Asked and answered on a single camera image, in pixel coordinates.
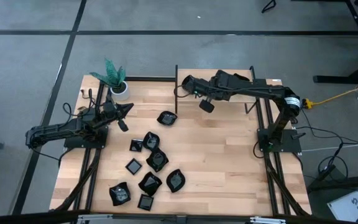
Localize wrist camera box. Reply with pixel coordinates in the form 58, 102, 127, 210
117, 118, 130, 133
198, 98, 216, 114

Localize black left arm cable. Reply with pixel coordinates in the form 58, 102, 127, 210
62, 88, 96, 123

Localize wooden shelf black metal frame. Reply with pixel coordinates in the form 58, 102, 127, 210
175, 64, 257, 115

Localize black small square mini plate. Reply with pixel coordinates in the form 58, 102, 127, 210
137, 194, 155, 212
129, 139, 144, 153
125, 157, 143, 175

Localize artificial green snake plant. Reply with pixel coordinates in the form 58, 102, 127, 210
89, 58, 127, 89

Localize black left base cable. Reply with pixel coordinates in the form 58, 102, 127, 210
29, 147, 65, 164

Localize black right base cable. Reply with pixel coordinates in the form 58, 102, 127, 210
252, 139, 262, 159

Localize black right camera cable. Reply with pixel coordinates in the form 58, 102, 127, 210
173, 83, 193, 99

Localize black base cable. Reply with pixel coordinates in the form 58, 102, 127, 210
252, 139, 262, 159
29, 147, 65, 164

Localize white printed box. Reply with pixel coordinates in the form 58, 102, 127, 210
326, 189, 358, 222

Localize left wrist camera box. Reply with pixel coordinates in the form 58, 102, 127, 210
117, 118, 130, 133

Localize black leaf-shaped mini plate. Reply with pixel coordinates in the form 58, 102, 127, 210
165, 169, 186, 194
156, 110, 178, 127
142, 131, 161, 152

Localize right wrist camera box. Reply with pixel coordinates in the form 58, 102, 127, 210
198, 98, 216, 114

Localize yellow extension cord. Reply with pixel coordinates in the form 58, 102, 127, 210
303, 79, 358, 110

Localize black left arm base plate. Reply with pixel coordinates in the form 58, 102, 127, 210
63, 126, 109, 149

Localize black floor cable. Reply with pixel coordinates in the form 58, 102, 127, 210
308, 126, 351, 181

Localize black desk leg frame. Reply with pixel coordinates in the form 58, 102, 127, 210
313, 0, 358, 85

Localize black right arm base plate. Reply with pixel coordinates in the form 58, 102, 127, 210
257, 128, 303, 154

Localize black rig frame beam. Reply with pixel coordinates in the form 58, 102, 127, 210
0, 210, 358, 224

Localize black power brick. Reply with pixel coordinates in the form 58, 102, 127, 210
317, 164, 337, 181

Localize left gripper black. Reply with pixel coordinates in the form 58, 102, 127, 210
103, 101, 134, 123

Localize white floor cable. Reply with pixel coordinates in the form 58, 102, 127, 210
301, 139, 358, 153

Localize black aluminium frame rail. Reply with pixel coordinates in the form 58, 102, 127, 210
71, 147, 91, 212
124, 75, 178, 83
84, 81, 105, 212
262, 77, 293, 216
254, 77, 279, 216

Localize silver metal bracket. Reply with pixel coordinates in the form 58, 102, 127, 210
76, 213, 113, 224
249, 217, 287, 224

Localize black bent metal rod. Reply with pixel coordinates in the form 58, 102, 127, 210
261, 0, 277, 14

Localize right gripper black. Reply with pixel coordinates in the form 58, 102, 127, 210
181, 70, 229, 101

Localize white plant pot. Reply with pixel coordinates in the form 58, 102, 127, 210
109, 80, 130, 102

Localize black floor beam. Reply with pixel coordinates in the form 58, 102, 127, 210
306, 174, 358, 192

